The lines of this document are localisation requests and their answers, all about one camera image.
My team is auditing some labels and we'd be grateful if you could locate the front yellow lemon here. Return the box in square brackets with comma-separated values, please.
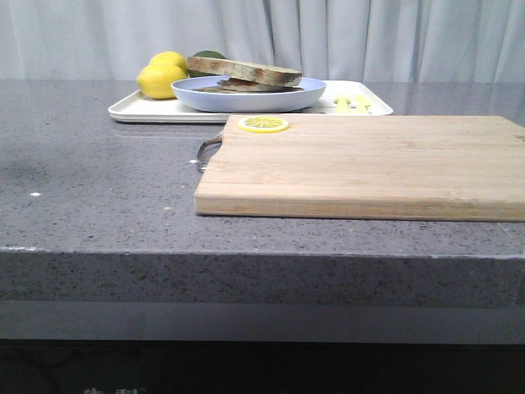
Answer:
[137, 65, 188, 99]

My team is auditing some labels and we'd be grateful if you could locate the rear yellow lemon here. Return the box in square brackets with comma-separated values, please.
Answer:
[148, 51, 187, 73]

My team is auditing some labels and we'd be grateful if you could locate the yellow lemon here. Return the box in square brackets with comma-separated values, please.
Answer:
[137, 65, 188, 99]
[148, 51, 187, 73]

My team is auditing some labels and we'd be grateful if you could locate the bread slice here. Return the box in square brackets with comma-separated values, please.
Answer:
[196, 78, 303, 93]
[187, 57, 303, 87]

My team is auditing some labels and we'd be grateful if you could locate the yellow plastic knife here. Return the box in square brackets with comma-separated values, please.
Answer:
[353, 94, 372, 114]

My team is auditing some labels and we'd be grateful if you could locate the metal board handle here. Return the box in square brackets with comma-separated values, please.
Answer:
[196, 132, 223, 173]

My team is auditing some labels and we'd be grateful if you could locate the white curtain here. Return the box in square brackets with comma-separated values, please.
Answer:
[1, 1, 524, 83]

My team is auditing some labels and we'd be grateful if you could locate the light blue plate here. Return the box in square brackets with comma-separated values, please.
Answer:
[171, 76, 326, 113]

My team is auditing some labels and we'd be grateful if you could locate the white bear tray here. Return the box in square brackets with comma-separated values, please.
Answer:
[108, 80, 393, 124]

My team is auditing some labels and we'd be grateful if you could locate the yellow plastic fork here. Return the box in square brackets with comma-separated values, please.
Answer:
[333, 94, 352, 114]

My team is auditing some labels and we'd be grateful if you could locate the green lime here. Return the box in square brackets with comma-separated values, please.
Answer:
[187, 50, 227, 78]

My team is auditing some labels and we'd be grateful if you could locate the wooden cutting board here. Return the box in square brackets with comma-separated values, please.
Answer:
[194, 114, 524, 222]

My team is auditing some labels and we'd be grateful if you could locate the lemon slice toy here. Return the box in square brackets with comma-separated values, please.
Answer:
[237, 116, 290, 134]

